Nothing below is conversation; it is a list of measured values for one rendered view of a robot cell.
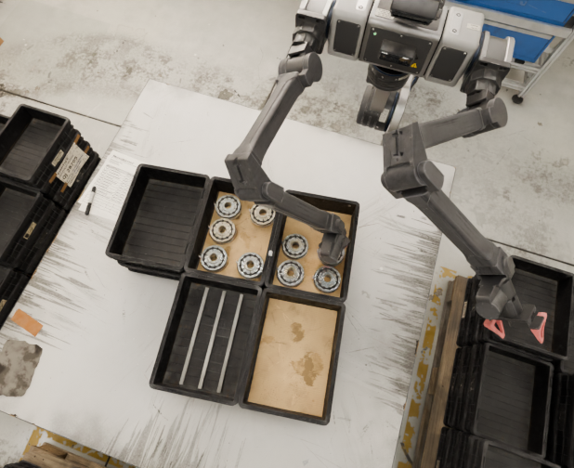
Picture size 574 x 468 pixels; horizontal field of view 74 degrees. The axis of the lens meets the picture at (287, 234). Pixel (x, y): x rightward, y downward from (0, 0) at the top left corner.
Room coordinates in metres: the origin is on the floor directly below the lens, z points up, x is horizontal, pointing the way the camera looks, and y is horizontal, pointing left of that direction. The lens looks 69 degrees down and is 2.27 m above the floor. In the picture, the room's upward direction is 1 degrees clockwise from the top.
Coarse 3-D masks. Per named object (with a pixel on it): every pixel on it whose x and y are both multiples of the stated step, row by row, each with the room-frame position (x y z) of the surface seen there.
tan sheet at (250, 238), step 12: (252, 204) 0.67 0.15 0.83; (216, 216) 0.61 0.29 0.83; (240, 216) 0.61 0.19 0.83; (240, 228) 0.56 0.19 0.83; (252, 228) 0.56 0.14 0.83; (264, 228) 0.56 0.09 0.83; (240, 240) 0.51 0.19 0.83; (252, 240) 0.51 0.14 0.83; (264, 240) 0.51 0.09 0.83; (228, 252) 0.46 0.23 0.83; (240, 252) 0.46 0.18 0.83; (252, 252) 0.46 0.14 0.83; (264, 252) 0.46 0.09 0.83; (228, 264) 0.41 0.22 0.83; (252, 264) 0.41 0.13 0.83; (240, 276) 0.36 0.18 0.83
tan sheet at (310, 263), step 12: (288, 216) 0.62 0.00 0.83; (348, 216) 0.62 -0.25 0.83; (288, 228) 0.56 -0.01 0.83; (300, 228) 0.56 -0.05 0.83; (312, 228) 0.57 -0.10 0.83; (348, 228) 0.57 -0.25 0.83; (312, 240) 0.51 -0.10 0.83; (312, 252) 0.47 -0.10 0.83; (312, 264) 0.42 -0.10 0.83; (276, 276) 0.37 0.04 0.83; (312, 276) 0.37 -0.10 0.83; (300, 288) 0.32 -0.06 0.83; (312, 288) 0.32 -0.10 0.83
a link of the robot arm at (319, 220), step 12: (264, 192) 0.41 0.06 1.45; (276, 192) 0.42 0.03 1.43; (264, 204) 0.41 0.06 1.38; (276, 204) 0.42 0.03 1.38; (288, 204) 0.44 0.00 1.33; (300, 204) 0.46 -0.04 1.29; (300, 216) 0.43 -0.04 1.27; (312, 216) 0.45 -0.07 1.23; (324, 216) 0.47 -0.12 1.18; (336, 216) 0.49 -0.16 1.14; (324, 228) 0.44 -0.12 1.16
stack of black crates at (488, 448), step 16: (448, 432) -0.23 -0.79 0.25; (448, 448) -0.30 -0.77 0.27; (464, 448) -0.27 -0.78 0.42; (480, 448) -0.25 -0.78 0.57; (496, 448) -0.26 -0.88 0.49; (512, 448) -0.24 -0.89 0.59; (448, 464) -0.36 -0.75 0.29; (464, 464) -0.32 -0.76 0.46; (480, 464) -0.30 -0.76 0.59; (496, 464) -0.32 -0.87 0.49; (512, 464) -0.32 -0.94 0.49; (528, 464) -0.31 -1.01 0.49; (544, 464) -0.31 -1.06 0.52
